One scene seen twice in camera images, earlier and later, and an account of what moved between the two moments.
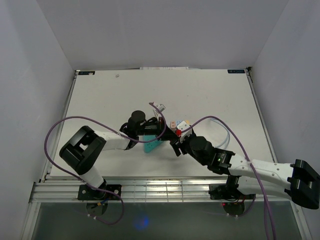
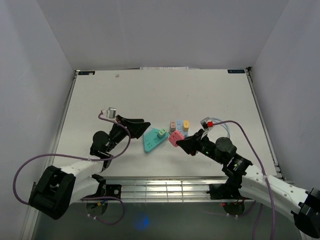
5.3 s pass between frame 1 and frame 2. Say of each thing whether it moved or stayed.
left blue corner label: stayed
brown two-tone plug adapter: stayed
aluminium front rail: stayed
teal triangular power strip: stayed
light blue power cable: stayed
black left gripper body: moved
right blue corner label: stayed
